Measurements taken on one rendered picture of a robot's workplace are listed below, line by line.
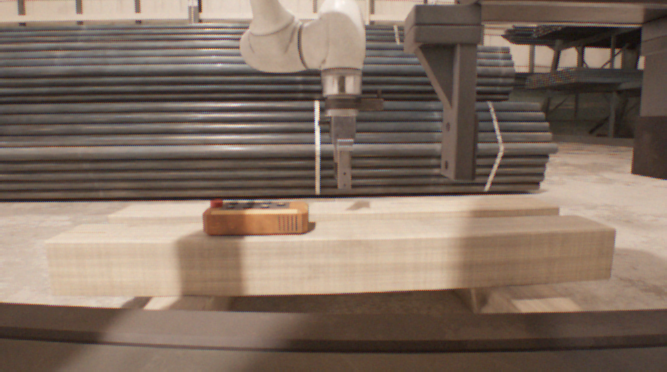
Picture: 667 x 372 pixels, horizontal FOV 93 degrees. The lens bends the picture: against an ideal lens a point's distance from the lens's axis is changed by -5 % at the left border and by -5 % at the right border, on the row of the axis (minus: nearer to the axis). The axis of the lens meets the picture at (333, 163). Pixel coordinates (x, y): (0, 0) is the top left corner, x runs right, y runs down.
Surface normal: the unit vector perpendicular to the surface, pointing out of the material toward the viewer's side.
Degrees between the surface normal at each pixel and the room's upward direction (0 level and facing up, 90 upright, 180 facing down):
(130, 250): 90
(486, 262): 90
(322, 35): 89
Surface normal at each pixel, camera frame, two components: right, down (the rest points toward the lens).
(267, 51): -0.29, 0.66
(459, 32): -0.03, 0.12
